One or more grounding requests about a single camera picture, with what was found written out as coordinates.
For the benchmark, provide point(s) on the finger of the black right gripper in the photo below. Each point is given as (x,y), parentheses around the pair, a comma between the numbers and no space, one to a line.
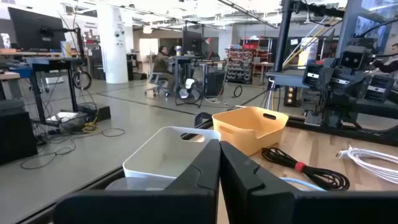
(313,75)
(379,88)

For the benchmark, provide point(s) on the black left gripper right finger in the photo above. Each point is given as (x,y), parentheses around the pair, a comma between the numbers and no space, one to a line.
(248,186)

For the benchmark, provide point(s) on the black box with orange lights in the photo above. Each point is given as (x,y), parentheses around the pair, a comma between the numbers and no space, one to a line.
(290,95)

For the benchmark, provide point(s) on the black standing desk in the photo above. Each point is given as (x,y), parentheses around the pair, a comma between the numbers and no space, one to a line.
(53,62)

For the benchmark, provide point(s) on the black floor fan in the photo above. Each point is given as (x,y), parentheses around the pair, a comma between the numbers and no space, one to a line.
(189,84)

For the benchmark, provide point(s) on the grey office chair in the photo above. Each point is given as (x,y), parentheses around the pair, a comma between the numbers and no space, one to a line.
(155,79)

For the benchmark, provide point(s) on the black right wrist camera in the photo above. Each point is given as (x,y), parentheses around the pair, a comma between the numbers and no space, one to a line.
(351,59)

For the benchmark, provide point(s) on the parts bin shelf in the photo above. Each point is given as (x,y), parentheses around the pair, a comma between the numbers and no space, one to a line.
(239,67)

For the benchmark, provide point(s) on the black computer monitor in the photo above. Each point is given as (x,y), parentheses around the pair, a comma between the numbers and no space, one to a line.
(192,42)
(34,29)

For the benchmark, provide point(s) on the black cabinet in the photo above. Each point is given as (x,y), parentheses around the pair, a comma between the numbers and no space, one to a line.
(15,133)

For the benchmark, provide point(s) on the black computer tower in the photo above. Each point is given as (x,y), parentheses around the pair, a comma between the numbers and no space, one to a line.
(214,84)

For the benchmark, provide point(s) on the black frame post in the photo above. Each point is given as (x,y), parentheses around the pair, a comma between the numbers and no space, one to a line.
(283,37)

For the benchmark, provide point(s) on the person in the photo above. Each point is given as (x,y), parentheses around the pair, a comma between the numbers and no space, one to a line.
(161,63)
(388,65)

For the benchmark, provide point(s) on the white pillar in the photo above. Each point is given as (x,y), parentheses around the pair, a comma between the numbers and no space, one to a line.
(113,62)

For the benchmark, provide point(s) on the grey frame post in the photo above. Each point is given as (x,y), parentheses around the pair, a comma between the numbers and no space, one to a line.
(348,25)

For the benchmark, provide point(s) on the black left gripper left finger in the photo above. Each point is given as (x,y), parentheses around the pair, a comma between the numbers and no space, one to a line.
(202,174)

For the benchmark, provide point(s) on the yellow plastic bin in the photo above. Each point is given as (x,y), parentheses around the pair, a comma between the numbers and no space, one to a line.
(248,130)

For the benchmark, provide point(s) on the wooden desk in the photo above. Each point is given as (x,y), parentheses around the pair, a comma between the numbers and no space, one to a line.
(18,53)

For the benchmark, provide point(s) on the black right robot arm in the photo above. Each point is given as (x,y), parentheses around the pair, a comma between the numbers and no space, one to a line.
(342,109)

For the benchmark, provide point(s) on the metal shelving rack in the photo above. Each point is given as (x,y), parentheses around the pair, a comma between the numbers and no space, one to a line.
(262,56)

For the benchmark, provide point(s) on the white plastic bin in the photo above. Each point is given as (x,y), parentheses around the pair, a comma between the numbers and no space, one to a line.
(161,155)

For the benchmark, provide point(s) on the grey desk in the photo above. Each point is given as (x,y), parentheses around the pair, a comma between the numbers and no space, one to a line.
(183,58)

